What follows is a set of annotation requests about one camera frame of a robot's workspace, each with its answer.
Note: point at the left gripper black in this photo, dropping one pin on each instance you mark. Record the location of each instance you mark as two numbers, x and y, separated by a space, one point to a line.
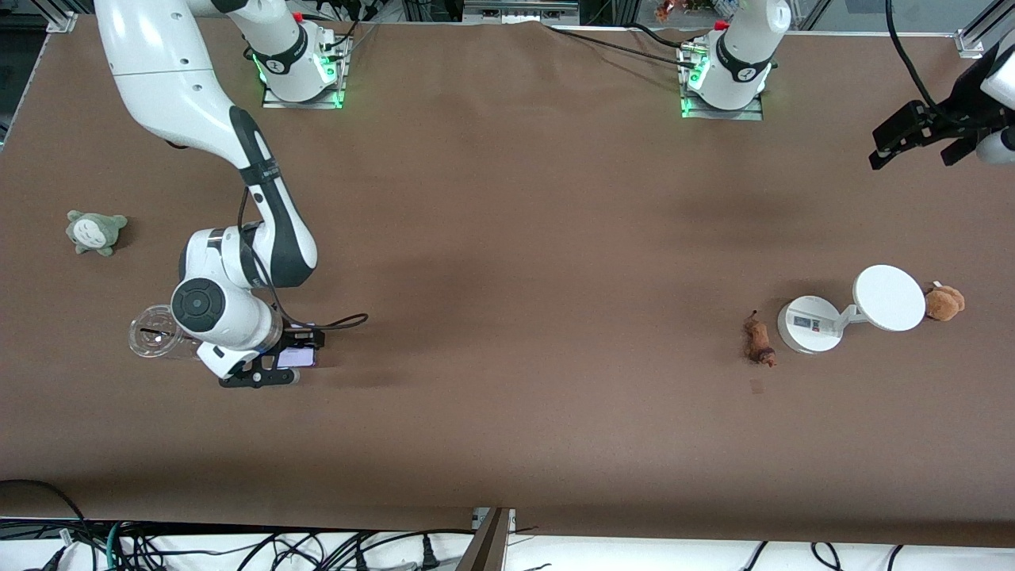
954 120

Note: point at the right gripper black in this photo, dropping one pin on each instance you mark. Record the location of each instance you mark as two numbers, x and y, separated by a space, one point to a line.
304 339

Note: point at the white square card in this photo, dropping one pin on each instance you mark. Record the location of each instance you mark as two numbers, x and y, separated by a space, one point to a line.
295 357

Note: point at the brown lion statue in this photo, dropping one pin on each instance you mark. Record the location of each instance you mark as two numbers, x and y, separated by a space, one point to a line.
757 339

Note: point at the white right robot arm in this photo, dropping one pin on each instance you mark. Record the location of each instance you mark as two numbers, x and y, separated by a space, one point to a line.
158 63

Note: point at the aluminium corner profile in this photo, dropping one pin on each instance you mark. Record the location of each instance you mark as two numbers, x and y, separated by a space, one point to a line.
62 22
979 32

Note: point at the white round desk lamp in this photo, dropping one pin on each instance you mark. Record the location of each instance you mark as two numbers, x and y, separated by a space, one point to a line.
888 297

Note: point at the clear plastic cup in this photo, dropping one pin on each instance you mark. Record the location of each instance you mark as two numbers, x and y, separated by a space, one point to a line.
147 339

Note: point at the black power plug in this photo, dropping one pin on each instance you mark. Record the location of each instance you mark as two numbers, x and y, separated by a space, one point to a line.
429 557

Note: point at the grey green plush toy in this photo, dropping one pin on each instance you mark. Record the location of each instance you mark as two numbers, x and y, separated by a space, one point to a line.
93 232

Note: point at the orange toy figure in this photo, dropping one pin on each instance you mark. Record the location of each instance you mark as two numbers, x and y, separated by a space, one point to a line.
664 9

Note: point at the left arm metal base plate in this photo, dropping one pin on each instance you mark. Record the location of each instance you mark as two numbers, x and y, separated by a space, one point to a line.
749 115

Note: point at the aluminium frame post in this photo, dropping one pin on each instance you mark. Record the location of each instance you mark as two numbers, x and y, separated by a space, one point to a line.
488 543

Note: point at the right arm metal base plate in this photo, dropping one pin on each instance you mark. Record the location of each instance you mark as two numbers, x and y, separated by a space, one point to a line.
277 103

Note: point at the silver metal rail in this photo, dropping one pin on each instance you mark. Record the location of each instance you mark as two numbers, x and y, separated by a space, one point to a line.
519 9

